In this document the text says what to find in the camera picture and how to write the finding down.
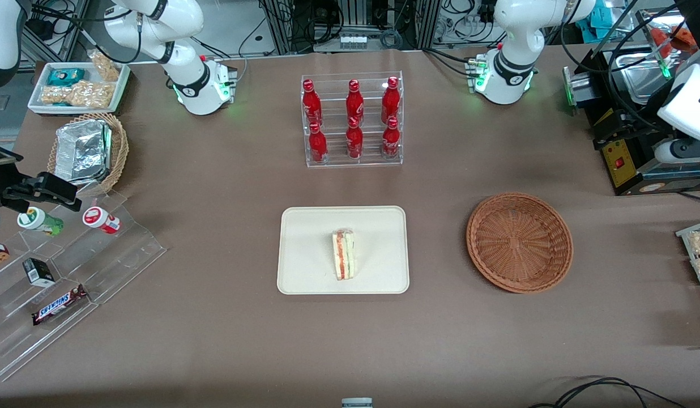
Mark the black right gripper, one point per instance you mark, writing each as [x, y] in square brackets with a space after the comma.
[9, 184]

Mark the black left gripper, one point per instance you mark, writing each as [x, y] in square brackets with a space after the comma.
[636, 128]

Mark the triangle sandwich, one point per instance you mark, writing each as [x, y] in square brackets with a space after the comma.
[344, 255]

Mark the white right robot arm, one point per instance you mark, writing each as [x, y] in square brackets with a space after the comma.
[157, 34]

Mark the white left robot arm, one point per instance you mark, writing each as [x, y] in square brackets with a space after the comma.
[517, 34]

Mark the light tan wicker basket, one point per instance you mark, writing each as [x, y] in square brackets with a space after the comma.
[119, 153]

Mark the white rectangular snack tray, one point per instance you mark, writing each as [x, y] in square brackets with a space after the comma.
[123, 85]

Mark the brown wicker basket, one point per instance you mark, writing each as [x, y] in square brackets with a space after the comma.
[520, 243]

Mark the beige plastic tray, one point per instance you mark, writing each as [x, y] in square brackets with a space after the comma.
[304, 255]

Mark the green capped small bottle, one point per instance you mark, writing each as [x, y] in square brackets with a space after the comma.
[41, 222]

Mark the black food warmer cabinet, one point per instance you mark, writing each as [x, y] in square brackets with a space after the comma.
[624, 170]

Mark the aluminium foil container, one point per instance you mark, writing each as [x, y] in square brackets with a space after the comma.
[81, 150]

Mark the steel warmer pan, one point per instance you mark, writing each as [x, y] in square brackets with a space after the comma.
[639, 79]

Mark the red capped small bottle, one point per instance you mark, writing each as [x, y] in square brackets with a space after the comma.
[101, 220]

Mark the small black carton box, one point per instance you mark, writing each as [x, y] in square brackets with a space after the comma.
[39, 273]

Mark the clear acrylic stepped stand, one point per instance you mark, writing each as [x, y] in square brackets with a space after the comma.
[123, 255]

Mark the large clear peanut snack bag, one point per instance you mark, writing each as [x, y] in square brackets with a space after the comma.
[81, 95]

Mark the red orange packaged food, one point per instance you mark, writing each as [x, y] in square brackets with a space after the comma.
[684, 37]

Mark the teal plastic bag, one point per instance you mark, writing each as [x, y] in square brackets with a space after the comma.
[602, 20]

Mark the teal snack packet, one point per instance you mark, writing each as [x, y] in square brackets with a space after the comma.
[65, 76]

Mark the Snickers chocolate bar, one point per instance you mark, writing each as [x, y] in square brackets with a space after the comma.
[58, 306]

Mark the small clear peanut snack bag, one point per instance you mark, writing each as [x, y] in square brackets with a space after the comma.
[105, 67]

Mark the red cola bottle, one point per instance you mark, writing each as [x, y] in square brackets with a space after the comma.
[390, 102]
[318, 146]
[391, 141]
[311, 105]
[354, 102]
[354, 141]

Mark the clear acrylic bottle rack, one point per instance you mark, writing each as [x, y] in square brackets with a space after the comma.
[372, 163]

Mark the white power strip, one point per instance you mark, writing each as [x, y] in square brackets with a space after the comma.
[353, 41]

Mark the grey device at table edge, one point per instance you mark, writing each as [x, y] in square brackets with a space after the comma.
[357, 403]

